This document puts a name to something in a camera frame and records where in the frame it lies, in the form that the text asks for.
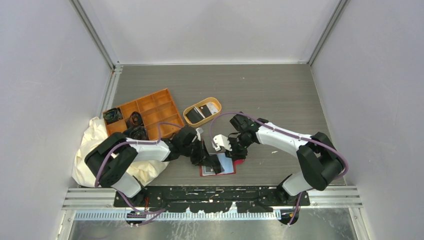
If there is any dark bundle in organizer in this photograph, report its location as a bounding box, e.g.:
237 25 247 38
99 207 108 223
102 107 123 125

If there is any red leather card holder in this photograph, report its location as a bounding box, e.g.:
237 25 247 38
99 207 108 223
199 153 245 177

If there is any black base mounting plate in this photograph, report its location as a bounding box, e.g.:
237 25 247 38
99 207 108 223
129 185 310 213

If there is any orange compartment organizer tray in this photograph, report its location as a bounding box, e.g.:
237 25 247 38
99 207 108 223
104 88 184 140

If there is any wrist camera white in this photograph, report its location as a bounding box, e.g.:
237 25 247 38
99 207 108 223
211 134 232 152
195 127 204 141

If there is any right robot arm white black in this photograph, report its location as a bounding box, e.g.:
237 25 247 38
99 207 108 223
227 112 348 206

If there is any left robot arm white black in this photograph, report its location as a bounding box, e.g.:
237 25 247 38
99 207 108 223
84 126 223 207

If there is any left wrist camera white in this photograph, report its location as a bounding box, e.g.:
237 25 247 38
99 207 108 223
195 127 204 141

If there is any black card in tray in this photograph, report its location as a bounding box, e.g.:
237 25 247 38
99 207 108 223
185 104 212 124

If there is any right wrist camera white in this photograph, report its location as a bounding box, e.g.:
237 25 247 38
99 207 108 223
211 134 232 152

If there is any cream cloth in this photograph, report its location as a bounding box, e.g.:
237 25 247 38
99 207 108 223
72 116 169 188

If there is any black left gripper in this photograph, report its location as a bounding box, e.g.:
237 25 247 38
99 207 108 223
180 138 215 166

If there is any tan oval tray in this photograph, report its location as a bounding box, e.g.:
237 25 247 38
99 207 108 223
183 97 222 128

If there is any black roll in organizer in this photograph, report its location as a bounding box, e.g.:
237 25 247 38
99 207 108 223
126 111 144 128
123 126 149 141

